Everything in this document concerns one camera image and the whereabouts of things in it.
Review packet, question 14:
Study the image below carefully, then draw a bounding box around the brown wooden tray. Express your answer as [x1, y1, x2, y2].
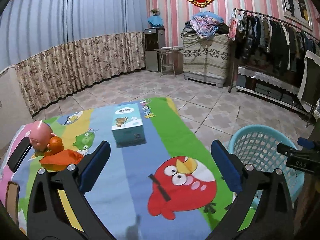
[5, 181, 20, 225]

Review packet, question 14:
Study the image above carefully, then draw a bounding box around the cabinet with knitted cover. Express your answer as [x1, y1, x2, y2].
[182, 33, 231, 88]

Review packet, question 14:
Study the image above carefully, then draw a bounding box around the grey water dispenser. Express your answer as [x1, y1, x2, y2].
[144, 28, 165, 72]

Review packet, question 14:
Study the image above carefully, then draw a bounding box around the small folding table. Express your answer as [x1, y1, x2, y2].
[154, 47, 183, 77]

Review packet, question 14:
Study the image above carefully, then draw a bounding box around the blue floral cloth cover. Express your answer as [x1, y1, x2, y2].
[313, 98, 320, 121]

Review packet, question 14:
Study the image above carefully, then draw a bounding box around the blue tissue box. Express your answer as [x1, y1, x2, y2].
[111, 103, 145, 147]

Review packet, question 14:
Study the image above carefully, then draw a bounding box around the floral blue curtain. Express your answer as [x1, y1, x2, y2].
[1, 0, 147, 114]

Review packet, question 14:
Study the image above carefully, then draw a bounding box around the framed wall picture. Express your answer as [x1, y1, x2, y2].
[282, 0, 313, 31]

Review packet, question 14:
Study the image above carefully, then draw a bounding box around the orange plastic bag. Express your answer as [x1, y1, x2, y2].
[39, 150, 84, 171]

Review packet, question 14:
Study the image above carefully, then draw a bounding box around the black long wallet case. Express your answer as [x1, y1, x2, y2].
[7, 137, 31, 172]

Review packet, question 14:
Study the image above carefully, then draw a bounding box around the blue covered water bottle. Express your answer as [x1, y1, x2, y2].
[147, 8, 164, 28]

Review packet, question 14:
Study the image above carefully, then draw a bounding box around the light blue plastic basket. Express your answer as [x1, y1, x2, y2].
[228, 125, 304, 205]

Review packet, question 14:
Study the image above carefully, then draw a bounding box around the colourful cartoon play mat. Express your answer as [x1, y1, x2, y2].
[1, 98, 235, 239]

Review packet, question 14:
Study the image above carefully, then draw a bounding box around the low bench with lace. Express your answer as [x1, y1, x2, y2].
[235, 66, 307, 113]

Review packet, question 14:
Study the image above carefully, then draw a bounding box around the pile of clothes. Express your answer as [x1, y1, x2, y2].
[181, 11, 229, 40]

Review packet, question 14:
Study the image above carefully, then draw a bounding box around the pink pig mug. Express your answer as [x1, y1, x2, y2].
[29, 120, 56, 152]

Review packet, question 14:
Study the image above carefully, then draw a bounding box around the black covered screen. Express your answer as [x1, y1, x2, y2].
[298, 50, 319, 112]

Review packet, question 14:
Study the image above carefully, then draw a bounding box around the whole orange fruit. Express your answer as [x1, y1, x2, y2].
[48, 136, 64, 154]

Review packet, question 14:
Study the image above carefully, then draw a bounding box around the clothes rack with garments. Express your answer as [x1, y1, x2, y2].
[228, 8, 319, 94]

